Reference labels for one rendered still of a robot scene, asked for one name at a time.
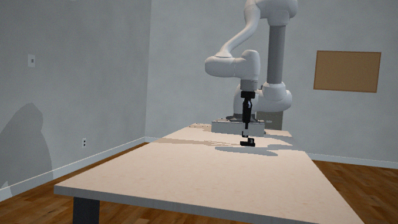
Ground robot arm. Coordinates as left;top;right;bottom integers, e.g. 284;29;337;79
205;0;298;123

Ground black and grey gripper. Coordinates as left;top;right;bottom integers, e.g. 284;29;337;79
241;91;255;135

